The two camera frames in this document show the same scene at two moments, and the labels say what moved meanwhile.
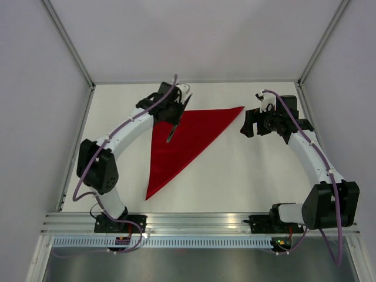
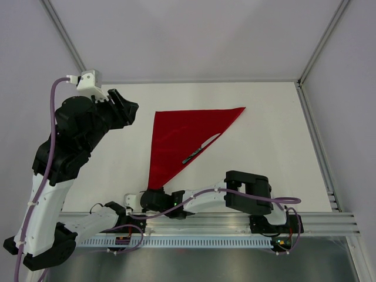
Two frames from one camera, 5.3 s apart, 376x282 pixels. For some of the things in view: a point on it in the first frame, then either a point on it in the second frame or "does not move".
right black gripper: x=254 y=116 to x=160 y=190
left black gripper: x=175 y=120 to x=124 y=110
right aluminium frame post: x=322 y=42 does not move
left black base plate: x=104 y=224 does not move
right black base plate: x=272 y=224 does not move
